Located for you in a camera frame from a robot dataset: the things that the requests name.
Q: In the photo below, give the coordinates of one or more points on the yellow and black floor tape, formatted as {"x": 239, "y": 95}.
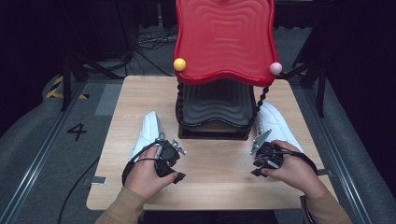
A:
{"x": 56, "y": 90}

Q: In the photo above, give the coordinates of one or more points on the black metal stand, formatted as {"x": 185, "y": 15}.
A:
{"x": 320, "y": 84}
{"x": 66, "y": 84}

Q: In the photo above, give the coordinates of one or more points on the person's left hand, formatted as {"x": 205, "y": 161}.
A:
{"x": 144, "y": 174}

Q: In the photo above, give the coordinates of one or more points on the red and black shoe rack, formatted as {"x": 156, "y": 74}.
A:
{"x": 224, "y": 40}

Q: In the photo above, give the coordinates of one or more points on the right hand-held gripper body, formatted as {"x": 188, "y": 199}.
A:
{"x": 268, "y": 154}

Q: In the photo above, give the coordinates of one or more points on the person's right hand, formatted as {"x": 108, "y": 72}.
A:
{"x": 295, "y": 172}

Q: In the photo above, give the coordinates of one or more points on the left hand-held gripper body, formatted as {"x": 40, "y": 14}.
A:
{"x": 168, "y": 154}

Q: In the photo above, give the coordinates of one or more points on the aluminium floor rail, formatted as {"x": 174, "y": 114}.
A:
{"x": 339, "y": 155}
{"x": 37, "y": 158}

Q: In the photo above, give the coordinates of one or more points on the white sneaker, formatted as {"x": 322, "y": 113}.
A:
{"x": 148, "y": 129}
{"x": 275, "y": 123}

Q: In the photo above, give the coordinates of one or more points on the grey tape strip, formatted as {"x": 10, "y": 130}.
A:
{"x": 325, "y": 172}
{"x": 98, "y": 180}

